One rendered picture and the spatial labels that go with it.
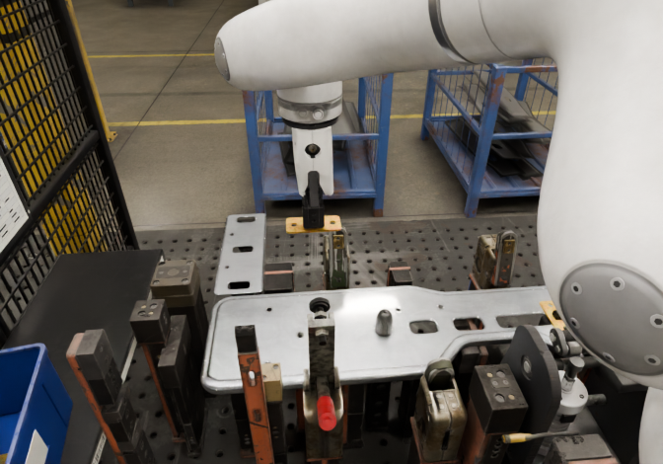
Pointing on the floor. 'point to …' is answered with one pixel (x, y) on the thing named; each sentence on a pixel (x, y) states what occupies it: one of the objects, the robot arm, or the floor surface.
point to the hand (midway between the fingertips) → (313, 211)
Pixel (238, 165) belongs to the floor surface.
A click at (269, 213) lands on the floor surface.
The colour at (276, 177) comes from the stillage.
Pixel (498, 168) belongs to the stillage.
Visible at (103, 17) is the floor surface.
